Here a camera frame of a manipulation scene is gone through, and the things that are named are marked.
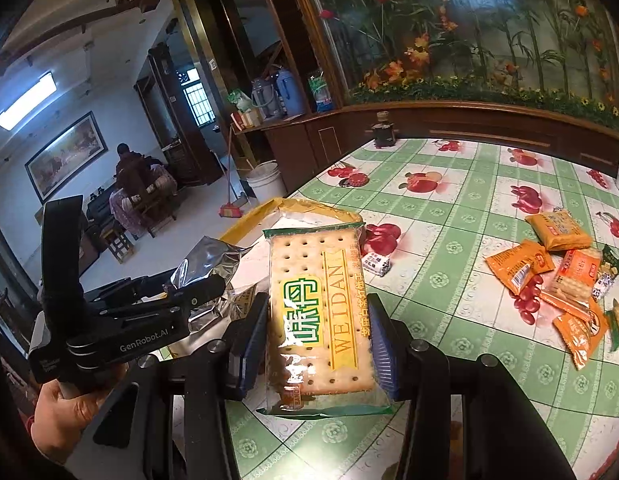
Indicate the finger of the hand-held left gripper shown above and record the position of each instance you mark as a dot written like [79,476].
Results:
[189,296]
[134,285]

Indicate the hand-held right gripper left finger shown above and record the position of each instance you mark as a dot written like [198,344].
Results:
[249,355]

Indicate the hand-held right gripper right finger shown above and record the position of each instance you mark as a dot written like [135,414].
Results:
[384,360]

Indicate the large yellow foil-lined bag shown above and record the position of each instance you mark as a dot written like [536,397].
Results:
[209,260]

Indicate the clear soda cracker packet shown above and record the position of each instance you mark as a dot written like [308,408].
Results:
[314,310]

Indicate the small purple white candy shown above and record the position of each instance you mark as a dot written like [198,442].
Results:
[378,263]

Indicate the person's left hand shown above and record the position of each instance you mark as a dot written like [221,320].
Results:
[59,420]

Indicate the wooden stool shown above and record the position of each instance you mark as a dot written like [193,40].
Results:
[118,242]

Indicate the wooden chair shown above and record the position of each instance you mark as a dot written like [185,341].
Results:
[157,200]

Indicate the fruit print green tablecloth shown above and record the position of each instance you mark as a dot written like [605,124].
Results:
[464,310]

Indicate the broom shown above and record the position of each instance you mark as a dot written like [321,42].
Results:
[232,208]

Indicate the white plastic bucket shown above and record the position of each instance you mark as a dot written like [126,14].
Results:
[267,185]

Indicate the orange snack packet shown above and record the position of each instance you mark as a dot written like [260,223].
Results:
[514,265]
[557,230]
[579,335]

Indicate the tall dark wooden cabinet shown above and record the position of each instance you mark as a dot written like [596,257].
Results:
[182,125]

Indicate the small cardboard boxes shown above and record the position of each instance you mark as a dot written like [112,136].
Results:
[248,119]

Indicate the green white plastic bag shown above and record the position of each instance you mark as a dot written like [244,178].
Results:
[239,101]

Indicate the orange clear-window cracker packet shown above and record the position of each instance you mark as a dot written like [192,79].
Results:
[574,272]

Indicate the grey thermos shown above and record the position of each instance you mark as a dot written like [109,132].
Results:
[265,100]

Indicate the ceiling light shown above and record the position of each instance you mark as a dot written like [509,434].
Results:
[25,101]

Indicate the blue thermos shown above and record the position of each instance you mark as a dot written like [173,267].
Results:
[290,92]

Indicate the dark glass bottle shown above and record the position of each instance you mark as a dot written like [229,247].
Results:
[384,132]

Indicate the dark green white snack packet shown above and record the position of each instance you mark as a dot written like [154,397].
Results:
[609,270]

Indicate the blue label water bottle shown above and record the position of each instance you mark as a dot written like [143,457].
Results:
[322,92]

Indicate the wooden sideboard cabinet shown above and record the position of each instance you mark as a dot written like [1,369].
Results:
[464,125]

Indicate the flower bamboo glass panel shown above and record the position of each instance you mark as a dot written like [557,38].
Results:
[464,35]

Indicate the framed wall painting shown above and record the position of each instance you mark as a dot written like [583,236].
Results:
[64,157]

